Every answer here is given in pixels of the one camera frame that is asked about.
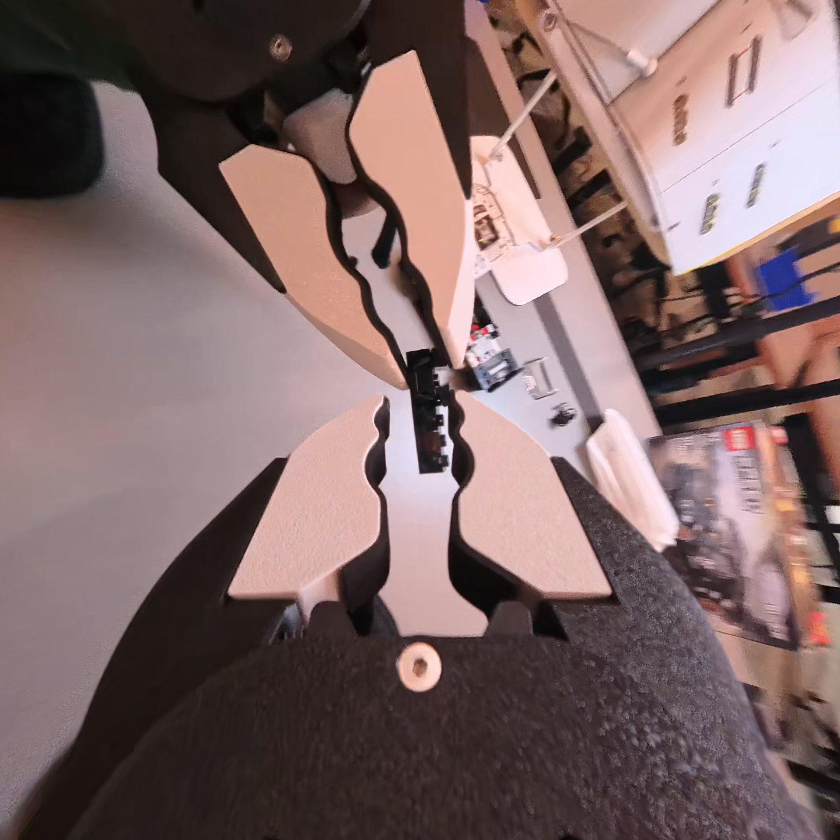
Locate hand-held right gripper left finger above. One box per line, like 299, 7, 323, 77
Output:
225, 394, 392, 607

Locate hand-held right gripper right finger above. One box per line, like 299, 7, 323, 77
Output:
449, 389, 615, 605

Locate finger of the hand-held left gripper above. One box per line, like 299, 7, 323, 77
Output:
218, 141, 410, 392
344, 49, 475, 371

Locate long black lego plate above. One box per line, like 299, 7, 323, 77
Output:
403, 347, 456, 475

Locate lego set box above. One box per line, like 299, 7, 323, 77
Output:
646, 419, 824, 653

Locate white paper bags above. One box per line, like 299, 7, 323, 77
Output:
583, 409, 682, 551

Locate black mesh pad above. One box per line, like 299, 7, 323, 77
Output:
0, 70, 105, 200

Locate white metal stand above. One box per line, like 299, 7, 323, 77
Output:
483, 4, 660, 253

